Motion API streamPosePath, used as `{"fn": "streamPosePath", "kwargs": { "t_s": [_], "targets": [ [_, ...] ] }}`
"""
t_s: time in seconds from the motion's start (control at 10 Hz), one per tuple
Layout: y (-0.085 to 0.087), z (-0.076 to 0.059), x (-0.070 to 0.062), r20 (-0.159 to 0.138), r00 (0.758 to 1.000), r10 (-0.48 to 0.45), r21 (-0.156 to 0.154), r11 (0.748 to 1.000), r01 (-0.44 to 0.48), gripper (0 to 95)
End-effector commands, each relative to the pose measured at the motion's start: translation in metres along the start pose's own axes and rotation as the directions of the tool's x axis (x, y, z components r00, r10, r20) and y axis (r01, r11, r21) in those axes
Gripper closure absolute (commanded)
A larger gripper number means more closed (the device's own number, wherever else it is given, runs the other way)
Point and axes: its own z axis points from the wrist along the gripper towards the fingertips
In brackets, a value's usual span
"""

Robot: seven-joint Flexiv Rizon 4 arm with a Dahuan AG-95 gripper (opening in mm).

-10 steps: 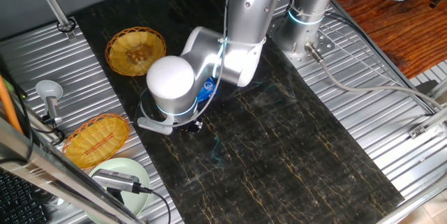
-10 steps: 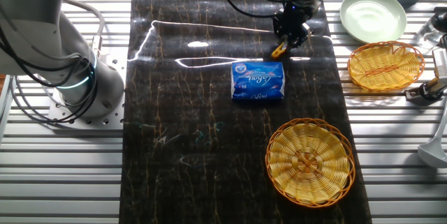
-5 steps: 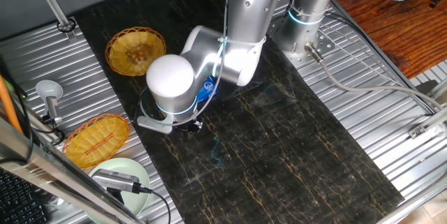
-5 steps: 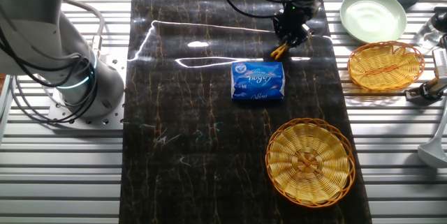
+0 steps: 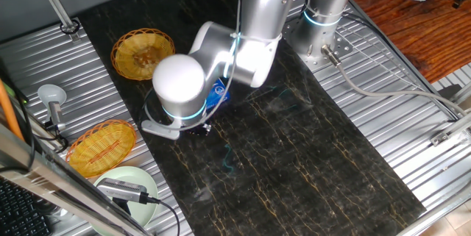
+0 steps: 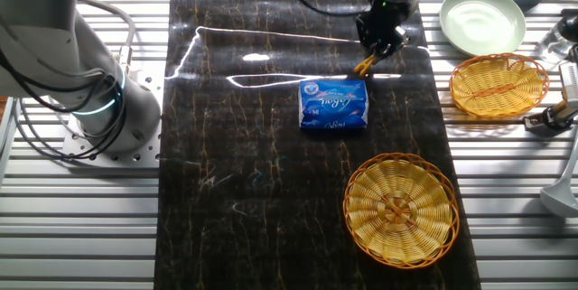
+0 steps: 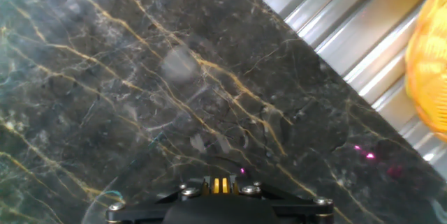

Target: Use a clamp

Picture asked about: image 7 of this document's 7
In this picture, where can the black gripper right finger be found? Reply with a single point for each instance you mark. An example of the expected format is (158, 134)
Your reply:
(304, 211)

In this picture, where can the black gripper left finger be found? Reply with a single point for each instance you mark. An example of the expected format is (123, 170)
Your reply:
(139, 211)

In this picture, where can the black marble pattern mat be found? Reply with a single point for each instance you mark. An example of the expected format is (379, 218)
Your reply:
(139, 95)

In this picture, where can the oval yellow wicker basket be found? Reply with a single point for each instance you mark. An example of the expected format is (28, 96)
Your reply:
(431, 70)

